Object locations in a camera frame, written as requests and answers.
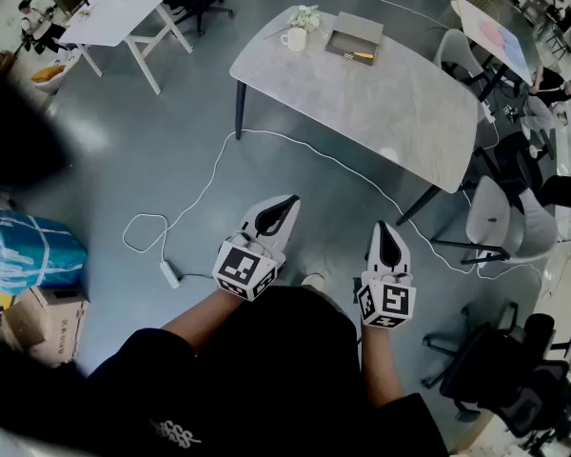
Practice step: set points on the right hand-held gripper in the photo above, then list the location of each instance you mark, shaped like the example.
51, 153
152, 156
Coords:
385, 300

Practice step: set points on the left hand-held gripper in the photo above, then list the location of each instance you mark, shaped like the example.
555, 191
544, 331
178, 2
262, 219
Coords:
242, 267

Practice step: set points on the grey box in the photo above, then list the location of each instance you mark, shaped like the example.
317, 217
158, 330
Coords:
357, 31

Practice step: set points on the person's right forearm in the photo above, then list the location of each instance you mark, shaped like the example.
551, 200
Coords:
378, 369

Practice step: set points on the person's left forearm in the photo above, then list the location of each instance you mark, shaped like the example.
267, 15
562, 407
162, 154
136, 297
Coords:
200, 317

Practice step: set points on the brown cardboard box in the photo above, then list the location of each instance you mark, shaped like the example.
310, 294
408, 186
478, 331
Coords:
47, 322

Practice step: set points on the person's light shoe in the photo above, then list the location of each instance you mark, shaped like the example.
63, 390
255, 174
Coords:
314, 281

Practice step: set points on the grey shell chair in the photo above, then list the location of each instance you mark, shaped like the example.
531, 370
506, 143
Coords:
457, 50
492, 217

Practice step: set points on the white power strip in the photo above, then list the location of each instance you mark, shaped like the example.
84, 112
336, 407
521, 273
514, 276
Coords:
170, 274
488, 111

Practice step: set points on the grey marble table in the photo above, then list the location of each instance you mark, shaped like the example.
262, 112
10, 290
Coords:
371, 98

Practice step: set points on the person's black shirt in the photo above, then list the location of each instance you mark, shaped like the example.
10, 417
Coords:
247, 383

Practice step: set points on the black mesh office chair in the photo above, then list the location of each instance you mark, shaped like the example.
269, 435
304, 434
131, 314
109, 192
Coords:
504, 374

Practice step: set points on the white mug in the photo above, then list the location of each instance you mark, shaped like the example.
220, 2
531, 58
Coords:
296, 39

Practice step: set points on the white flower bouquet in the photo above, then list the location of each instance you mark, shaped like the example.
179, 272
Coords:
304, 17

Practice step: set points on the table with pink blue print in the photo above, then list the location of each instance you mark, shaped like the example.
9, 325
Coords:
497, 36

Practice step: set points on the blue wrapped package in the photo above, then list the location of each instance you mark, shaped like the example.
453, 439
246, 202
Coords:
28, 252

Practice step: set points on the white trestle table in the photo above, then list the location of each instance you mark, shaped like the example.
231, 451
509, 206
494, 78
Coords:
116, 14

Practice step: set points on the orange cushion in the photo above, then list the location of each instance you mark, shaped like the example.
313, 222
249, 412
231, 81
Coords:
47, 73

